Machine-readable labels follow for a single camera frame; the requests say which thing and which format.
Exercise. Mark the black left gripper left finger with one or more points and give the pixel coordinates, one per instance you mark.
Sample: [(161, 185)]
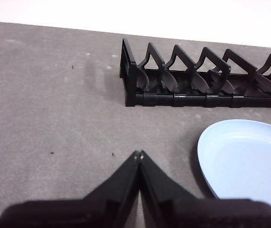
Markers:
[(78, 213)]

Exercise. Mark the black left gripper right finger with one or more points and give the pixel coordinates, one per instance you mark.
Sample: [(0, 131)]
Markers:
[(197, 213)]

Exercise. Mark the blue round plate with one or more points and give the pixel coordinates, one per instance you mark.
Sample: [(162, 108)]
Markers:
[(244, 161)]

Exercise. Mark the black plastic plate rack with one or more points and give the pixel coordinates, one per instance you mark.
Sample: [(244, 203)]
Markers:
[(192, 99)]

